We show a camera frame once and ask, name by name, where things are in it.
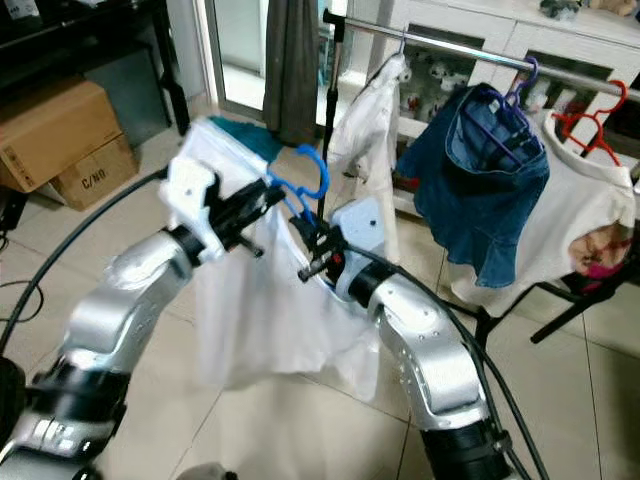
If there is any blue plastic hanger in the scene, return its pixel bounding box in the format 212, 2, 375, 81
265, 143, 331, 226

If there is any plain white shirt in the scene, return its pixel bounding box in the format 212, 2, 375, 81
175, 117, 386, 404

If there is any purple plastic hanger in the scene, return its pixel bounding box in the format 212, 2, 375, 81
460, 57, 543, 166

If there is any red plastic hanger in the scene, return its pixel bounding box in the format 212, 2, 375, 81
550, 80, 629, 166

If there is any teal cloth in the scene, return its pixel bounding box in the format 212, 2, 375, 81
210, 115, 286, 161

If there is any narrow white hanging garment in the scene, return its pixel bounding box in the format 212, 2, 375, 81
328, 52, 409, 226

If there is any dark grey curtain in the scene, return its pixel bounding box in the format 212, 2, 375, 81
263, 0, 321, 148

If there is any small printed cardboard box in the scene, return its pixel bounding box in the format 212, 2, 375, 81
52, 133, 139, 211

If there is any blue denim garment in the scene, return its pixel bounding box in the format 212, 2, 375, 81
395, 83, 551, 289

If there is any large brown cardboard box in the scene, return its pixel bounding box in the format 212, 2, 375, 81
0, 78, 121, 194

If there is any white shirt with floral print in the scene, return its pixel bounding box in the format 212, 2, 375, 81
450, 110, 639, 306

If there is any grey robot left foot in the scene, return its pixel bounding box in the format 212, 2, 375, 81
175, 462, 233, 480

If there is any metal clothes rack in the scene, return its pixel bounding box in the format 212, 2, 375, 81
315, 8, 640, 348

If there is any black desk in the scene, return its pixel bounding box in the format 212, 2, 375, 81
0, 0, 189, 136

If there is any black padded object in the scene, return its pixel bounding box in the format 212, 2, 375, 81
0, 358, 29, 476

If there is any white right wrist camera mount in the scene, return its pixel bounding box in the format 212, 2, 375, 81
332, 198, 386, 259

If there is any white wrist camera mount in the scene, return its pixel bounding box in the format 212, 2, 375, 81
165, 155, 226, 241
332, 198, 386, 259

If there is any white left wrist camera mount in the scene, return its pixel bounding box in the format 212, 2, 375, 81
165, 155, 226, 241

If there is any white sliding door frame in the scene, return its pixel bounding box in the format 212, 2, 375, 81
200, 0, 266, 116

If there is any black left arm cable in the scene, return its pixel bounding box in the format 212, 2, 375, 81
0, 168, 171, 356

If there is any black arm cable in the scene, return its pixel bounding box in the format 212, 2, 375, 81
360, 245, 551, 480
0, 168, 171, 356

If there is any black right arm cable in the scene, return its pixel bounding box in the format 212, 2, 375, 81
360, 245, 551, 480

